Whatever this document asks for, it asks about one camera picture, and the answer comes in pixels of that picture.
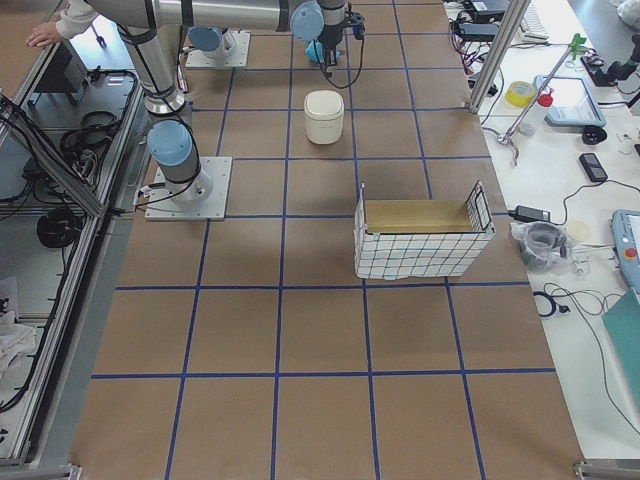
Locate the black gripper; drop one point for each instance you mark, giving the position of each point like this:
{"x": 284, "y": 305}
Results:
{"x": 330, "y": 35}

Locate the white trash can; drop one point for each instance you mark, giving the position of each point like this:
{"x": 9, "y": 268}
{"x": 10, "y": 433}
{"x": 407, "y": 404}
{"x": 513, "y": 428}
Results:
{"x": 324, "y": 113}

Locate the white sleeved forearm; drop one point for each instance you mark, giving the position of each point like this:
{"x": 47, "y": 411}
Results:
{"x": 75, "y": 18}

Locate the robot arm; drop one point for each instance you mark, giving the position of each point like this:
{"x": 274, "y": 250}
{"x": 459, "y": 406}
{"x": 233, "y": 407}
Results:
{"x": 138, "y": 22}
{"x": 211, "y": 39}

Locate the person's hand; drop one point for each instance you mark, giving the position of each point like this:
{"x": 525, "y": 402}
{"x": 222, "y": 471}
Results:
{"x": 43, "y": 35}

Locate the blue teddy bear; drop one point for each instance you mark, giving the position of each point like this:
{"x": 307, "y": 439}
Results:
{"x": 315, "y": 52}

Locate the yellow tape roll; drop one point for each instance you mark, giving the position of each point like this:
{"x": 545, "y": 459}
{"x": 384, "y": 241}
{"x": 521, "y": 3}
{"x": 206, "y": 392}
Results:
{"x": 519, "y": 94}

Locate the red capped bottle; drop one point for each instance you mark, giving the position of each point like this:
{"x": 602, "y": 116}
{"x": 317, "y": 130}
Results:
{"x": 537, "y": 113}

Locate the blue teach pendant tablet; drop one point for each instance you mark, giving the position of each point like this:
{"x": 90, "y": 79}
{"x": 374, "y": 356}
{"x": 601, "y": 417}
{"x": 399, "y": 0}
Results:
{"x": 573, "y": 104}

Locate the black power adapter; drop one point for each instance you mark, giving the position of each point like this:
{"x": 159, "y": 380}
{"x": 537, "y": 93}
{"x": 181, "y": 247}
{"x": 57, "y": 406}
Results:
{"x": 527, "y": 214}

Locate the black phone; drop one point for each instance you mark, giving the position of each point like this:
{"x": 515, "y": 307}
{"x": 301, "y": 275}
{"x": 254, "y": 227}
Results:
{"x": 593, "y": 167}

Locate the plastic bag with black parts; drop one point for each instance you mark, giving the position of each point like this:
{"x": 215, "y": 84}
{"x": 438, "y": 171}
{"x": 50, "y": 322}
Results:
{"x": 545, "y": 248}

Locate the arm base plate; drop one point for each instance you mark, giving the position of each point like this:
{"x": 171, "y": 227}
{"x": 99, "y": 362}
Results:
{"x": 205, "y": 198}
{"x": 197, "y": 59}

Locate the aluminium frame post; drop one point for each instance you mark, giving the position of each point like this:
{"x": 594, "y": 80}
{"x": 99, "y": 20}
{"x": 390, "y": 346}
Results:
{"x": 509, "y": 25}

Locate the wire basket with checked cloth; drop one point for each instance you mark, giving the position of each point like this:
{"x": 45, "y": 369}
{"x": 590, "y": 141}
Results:
{"x": 398, "y": 239}

